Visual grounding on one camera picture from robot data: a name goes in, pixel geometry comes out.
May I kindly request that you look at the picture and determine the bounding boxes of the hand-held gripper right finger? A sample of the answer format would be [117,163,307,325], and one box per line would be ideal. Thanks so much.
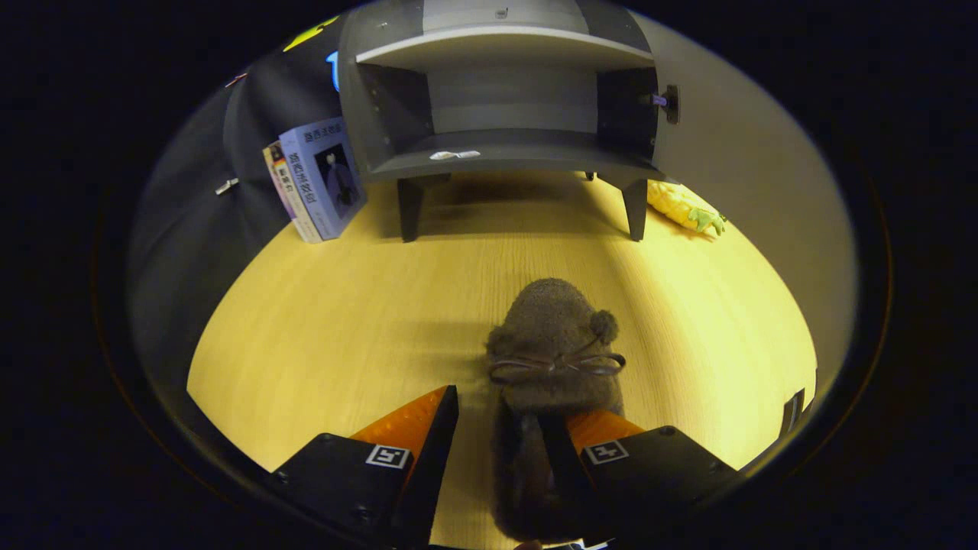
[535,409,743,547]

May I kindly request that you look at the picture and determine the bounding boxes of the grey shoe cabinet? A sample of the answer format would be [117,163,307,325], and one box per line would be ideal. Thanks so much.
[337,0,682,244]

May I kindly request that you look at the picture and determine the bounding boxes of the yellow plush toy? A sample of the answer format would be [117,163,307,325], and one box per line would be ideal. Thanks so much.
[646,180,727,237]

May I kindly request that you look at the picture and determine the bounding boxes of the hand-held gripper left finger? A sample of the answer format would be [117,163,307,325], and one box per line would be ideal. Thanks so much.
[264,384,460,549]

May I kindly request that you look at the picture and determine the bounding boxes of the black backdrop cloth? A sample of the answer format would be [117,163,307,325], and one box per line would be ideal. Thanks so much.
[126,14,369,402]

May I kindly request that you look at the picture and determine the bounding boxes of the white spine book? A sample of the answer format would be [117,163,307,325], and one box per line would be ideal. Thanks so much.
[261,141,324,244]

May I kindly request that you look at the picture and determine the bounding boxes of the brown fuzzy shoe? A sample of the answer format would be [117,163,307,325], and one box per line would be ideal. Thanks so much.
[484,277,628,542]

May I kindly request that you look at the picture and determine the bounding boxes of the blue cover book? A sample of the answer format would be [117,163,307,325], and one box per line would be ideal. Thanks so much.
[278,115,368,242]

